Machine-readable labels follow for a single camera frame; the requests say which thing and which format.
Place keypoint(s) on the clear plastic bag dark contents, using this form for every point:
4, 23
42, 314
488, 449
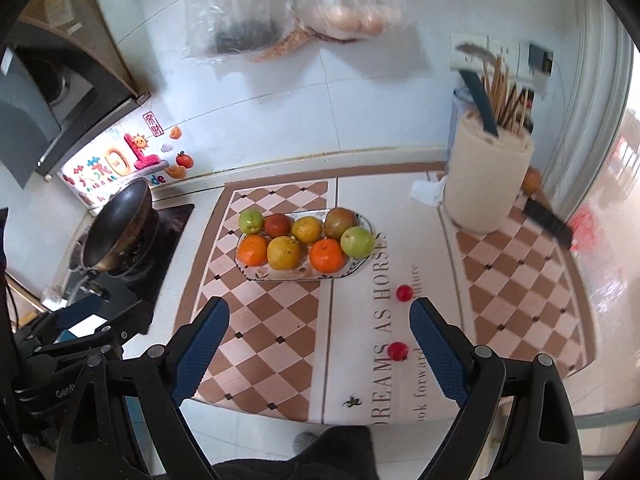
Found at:
235, 10

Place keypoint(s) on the small clear glass cup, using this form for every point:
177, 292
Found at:
52, 298

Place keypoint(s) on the crumpled white tissue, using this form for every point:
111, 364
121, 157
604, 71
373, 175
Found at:
425, 191

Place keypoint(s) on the red cherry tomato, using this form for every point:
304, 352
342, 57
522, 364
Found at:
404, 293
398, 350

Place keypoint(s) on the checkered brown table mat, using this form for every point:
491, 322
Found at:
520, 285

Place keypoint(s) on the brown round fruit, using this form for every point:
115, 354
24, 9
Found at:
531, 180

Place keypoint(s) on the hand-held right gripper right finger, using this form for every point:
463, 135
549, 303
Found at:
435, 355

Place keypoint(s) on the orange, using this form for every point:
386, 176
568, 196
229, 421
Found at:
253, 250
328, 255

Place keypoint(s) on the red seal wall sticker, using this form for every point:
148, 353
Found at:
149, 123

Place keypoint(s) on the brownish green pear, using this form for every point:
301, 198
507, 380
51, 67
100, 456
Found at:
340, 222

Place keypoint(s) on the oval patterned ceramic plate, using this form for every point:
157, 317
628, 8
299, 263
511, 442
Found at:
260, 273

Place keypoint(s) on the colourful wall sticker banner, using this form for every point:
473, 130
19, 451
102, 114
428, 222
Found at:
117, 165

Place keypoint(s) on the dark sauce bottle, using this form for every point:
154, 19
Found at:
530, 107

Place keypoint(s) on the black range hood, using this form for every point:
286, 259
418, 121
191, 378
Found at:
55, 110

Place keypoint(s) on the yellow green citrus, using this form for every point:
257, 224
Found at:
306, 229

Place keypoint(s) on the tan mesh bag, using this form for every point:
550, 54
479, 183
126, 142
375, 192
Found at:
287, 43

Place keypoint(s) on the black frying pan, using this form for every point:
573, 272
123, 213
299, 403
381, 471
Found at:
120, 225

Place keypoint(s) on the black charger plug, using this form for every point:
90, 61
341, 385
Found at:
541, 58

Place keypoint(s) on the red plastic bag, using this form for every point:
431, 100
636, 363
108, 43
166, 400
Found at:
583, 225

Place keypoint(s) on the green apple with red blush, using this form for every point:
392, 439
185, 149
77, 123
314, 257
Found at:
251, 221

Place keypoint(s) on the patterned glass sliding door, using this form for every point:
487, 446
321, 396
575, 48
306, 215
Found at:
590, 85

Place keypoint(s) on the cream utensil holder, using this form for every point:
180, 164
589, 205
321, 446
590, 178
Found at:
487, 180

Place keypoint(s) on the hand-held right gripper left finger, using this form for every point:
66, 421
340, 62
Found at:
200, 352

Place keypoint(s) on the black gas stove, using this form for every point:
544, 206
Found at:
170, 230

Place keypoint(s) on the red apple wall sticker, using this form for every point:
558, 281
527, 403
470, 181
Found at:
183, 159

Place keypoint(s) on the black smartphone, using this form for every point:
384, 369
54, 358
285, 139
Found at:
547, 220

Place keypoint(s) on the metal ladle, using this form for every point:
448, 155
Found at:
472, 51

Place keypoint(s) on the white wall outlet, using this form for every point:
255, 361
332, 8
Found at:
507, 52
467, 60

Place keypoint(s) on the clear plastic bag of eggs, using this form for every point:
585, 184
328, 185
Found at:
350, 0

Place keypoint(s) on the tangerine wall sticker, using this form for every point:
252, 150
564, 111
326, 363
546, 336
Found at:
175, 133

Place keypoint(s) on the dark red brown fruit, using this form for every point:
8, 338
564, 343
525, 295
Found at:
277, 225

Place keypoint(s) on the bundle of wooden chopsticks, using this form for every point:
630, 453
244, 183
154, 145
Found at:
505, 102

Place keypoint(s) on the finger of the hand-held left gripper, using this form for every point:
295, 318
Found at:
75, 345
105, 316

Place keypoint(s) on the grey slipper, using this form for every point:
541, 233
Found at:
305, 443

